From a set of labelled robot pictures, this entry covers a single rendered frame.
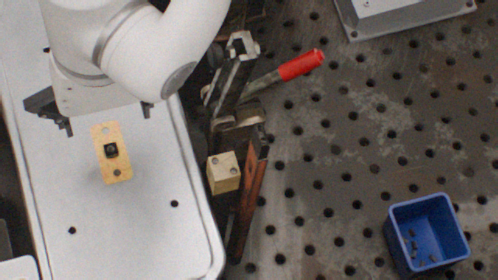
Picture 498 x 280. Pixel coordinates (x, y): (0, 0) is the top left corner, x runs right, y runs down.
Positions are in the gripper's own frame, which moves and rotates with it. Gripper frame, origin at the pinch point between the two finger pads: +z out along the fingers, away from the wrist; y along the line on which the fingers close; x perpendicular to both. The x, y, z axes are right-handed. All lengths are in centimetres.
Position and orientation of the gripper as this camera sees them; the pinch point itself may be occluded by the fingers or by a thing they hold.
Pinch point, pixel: (106, 113)
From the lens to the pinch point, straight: 110.5
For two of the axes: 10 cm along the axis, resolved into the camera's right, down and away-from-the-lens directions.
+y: -9.6, 2.4, -1.7
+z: -0.7, 3.8, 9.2
